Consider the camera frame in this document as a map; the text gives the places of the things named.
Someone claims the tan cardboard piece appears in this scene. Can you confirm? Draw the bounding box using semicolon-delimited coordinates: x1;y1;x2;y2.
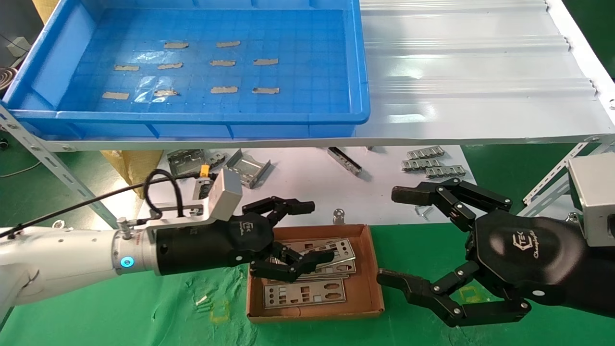
33;0;62;24

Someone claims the narrow metal rail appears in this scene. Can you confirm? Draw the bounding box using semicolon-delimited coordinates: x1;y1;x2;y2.
328;147;363;176

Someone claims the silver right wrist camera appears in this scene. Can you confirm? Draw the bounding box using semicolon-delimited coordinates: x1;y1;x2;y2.
567;153;615;248

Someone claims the blue plastic tray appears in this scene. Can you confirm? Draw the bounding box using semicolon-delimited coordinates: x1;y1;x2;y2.
1;0;371;140

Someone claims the small perforated metal strip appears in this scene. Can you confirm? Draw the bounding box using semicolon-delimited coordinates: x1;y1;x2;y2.
402;159;444;172
426;165;468;179
407;146;446;160

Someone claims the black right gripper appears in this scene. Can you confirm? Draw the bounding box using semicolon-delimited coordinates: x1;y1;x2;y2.
376;178;615;329

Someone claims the black camera cable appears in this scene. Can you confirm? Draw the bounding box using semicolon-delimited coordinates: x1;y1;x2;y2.
0;166;213;239

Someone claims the clear tape patch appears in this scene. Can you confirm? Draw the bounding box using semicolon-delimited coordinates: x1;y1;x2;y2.
131;50;165;63

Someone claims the U-shaped metal bracket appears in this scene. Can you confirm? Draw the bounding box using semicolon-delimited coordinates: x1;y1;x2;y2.
222;148;272;189

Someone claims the white paper sheet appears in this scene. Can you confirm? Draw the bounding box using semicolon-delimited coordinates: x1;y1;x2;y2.
135;147;479;230

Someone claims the flat slotted metal plate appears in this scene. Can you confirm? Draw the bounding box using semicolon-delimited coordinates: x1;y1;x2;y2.
193;179;217;201

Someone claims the brown cardboard box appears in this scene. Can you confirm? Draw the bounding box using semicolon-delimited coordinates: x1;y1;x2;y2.
246;224;386;323

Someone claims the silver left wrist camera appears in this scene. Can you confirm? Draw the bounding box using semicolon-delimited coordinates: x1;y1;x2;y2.
144;168;243;231

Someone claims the thin grey cable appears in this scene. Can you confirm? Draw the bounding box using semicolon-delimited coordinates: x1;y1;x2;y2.
0;161;43;178

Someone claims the grey slotted angle bar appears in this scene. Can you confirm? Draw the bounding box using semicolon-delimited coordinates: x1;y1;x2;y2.
519;142;615;218
0;103;118;229

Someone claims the metal IO shield plate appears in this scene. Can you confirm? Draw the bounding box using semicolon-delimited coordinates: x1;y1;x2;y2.
287;239;344;251
263;278;347;309
274;238;357;280
269;259;357;283

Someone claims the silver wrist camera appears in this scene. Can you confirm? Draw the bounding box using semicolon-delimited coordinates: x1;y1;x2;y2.
567;153;615;248
144;168;243;231

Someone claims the white corrugated shelf board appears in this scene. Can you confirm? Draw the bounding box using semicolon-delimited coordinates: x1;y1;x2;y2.
48;0;615;152

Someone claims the folded grey metal bracket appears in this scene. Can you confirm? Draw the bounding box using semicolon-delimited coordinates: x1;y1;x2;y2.
167;149;212;181

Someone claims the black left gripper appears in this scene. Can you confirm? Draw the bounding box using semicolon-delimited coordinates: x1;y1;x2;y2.
154;196;335;283

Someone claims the small white box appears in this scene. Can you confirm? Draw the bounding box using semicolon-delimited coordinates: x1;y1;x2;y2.
7;36;32;56

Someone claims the green table cloth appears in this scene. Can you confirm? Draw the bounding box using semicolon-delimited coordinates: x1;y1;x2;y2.
0;139;615;346

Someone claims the yellow woven bag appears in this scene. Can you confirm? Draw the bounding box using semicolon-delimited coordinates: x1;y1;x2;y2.
100;150;165;200

